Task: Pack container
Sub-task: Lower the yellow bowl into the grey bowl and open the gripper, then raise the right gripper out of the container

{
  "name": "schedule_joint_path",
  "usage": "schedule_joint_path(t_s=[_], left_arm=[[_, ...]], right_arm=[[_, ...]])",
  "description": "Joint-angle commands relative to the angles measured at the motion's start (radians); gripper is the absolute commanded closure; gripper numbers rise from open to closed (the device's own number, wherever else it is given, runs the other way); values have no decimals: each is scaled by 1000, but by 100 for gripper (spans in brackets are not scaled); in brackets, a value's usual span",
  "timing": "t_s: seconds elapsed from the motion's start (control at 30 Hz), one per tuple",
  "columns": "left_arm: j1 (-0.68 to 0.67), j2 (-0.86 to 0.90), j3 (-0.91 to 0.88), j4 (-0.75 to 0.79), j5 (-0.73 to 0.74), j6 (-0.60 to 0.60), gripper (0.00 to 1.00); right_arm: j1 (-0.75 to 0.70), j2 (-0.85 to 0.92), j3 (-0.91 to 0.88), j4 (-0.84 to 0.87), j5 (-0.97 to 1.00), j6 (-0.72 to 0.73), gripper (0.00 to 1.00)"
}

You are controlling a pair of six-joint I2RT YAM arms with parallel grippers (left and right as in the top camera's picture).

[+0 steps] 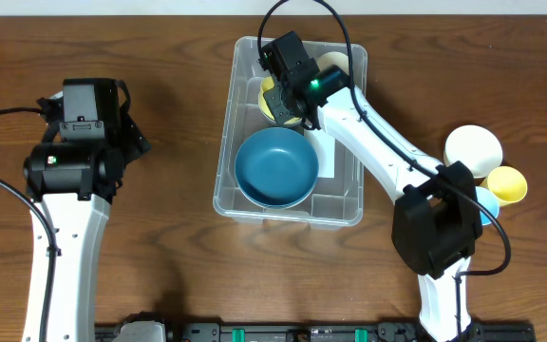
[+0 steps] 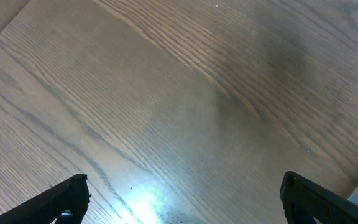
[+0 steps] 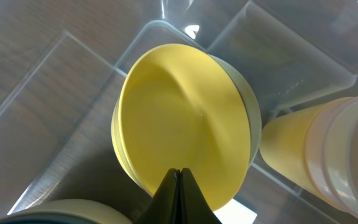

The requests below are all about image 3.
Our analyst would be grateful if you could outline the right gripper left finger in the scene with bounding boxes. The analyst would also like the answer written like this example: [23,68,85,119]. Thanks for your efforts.
[134,169,181,224]

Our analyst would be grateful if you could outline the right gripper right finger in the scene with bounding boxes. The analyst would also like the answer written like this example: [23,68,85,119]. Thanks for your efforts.
[178,168,221,224]

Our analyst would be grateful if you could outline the cream large bowl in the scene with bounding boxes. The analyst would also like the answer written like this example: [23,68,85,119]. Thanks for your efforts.
[0,199,132,224]

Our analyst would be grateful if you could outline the yellow small bowl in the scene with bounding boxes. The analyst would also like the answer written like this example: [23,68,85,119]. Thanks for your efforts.
[111,44,250,211]

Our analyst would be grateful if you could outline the yellow cup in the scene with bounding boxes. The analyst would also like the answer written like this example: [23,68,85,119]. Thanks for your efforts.
[260,97,349,211]

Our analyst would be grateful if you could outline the pink cup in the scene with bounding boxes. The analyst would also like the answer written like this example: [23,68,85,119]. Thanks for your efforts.
[305,98,358,218]

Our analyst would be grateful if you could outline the cream cup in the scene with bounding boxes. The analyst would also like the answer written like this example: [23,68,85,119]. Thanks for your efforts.
[324,97,358,215]

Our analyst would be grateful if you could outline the grey small bowl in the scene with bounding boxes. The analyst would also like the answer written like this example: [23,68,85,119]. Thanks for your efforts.
[210,55,262,166]

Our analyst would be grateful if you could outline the white label in bin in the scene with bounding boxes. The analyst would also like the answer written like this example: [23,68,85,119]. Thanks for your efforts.
[214,199,257,224]

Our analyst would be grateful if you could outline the clear plastic storage bin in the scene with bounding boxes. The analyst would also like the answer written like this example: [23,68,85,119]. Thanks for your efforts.
[0,0,358,222]

